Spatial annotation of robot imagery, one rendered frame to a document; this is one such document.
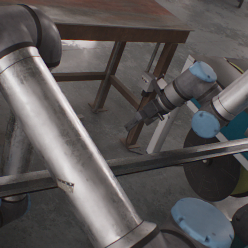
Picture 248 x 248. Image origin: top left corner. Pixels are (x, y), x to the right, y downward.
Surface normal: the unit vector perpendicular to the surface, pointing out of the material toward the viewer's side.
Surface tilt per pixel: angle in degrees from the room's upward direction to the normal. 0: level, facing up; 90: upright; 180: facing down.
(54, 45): 80
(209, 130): 94
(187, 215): 5
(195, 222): 5
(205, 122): 94
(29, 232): 0
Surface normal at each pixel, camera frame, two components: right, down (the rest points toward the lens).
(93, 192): 0.04, -0.14
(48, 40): 0.80, 0.44
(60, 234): 0.33, -0.80
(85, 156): 0.45, -0.38
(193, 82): -0.42, 0.37
